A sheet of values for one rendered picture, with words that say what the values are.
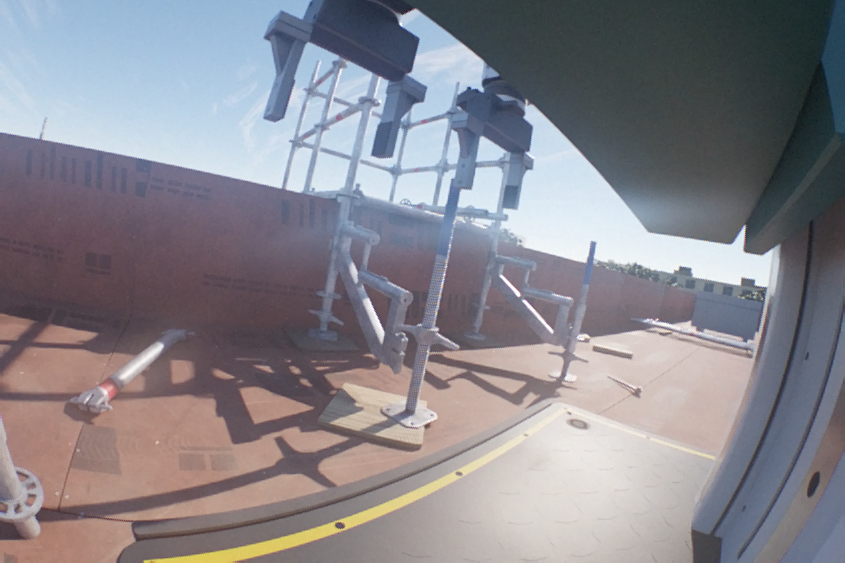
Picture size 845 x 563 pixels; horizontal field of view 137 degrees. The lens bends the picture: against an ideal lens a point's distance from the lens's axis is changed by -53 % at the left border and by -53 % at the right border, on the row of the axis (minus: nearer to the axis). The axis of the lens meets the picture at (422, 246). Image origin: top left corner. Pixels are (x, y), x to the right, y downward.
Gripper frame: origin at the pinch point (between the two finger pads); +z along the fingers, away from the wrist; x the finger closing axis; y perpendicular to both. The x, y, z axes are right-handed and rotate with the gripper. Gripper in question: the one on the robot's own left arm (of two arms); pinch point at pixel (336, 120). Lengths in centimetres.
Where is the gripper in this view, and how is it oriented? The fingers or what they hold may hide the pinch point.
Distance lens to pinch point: 37.5
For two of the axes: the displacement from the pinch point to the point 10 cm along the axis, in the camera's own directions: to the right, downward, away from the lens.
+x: -6.9, -1.3, -7.1
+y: -6.9, -1.4, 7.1
